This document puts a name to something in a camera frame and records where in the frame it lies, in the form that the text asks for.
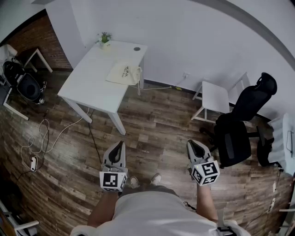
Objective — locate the person's right shoe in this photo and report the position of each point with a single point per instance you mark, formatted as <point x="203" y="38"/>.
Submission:
<point x="156" y="179"/>

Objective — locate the person's left forearm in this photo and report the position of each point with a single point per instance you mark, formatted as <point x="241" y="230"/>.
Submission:
<point x="103" y="209"/>

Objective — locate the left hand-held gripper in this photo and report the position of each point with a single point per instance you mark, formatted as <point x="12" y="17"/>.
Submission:
<point x="110" y="181"/>

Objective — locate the person's white shirt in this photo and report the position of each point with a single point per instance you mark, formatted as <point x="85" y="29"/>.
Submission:
<point x="156" y="216"/>

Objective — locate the white chair frame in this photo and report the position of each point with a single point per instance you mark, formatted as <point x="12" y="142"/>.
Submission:
<point x="25" y="227"/>

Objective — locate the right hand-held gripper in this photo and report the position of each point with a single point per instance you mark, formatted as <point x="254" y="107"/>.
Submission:
<point x="207" y="172"/>

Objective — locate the white table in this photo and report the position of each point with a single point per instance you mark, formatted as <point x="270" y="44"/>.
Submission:
<point x="92" y="76"/>

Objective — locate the white wooden chair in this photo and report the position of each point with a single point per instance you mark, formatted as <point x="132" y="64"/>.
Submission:
<point x="214" y="96"/>

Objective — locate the person's left shoe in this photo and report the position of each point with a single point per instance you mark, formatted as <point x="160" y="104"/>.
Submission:
<point x="134" y="182"/>

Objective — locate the person's right forearm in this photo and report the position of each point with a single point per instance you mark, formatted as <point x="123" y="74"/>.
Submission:
<point x="206" y="202"/>

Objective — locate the black round bucket chair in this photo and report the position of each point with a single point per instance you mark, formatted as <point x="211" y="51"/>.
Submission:
<point x="27" y="86"/>

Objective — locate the white desk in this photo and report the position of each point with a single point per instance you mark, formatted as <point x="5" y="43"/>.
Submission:
<point x="16" y="110"/>
<point x="39" y="54"/>

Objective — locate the person's dark trousers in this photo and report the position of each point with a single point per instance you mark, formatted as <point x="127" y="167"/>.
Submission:
<point x="149" y="189"/>

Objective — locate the person's shoe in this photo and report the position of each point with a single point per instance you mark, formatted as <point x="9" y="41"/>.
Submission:
<point x="41" y="101"/>
<point x="156" y="179"/>
<point x="43" y="85"/>
<point x="134" y="182"/>

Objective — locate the white wall socket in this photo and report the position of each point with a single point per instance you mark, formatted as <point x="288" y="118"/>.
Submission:
<point x="186" y="75"/>

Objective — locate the black mesh office chair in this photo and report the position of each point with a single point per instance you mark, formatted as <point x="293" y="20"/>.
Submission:
<point x="232" y="143"/>

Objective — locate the small potted green plant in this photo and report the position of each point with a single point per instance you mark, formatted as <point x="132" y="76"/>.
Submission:
<point x="104" y="41"/>

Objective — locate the white slatted chair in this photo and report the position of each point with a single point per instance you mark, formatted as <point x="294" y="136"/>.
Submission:
<point x="279" y="143"/>

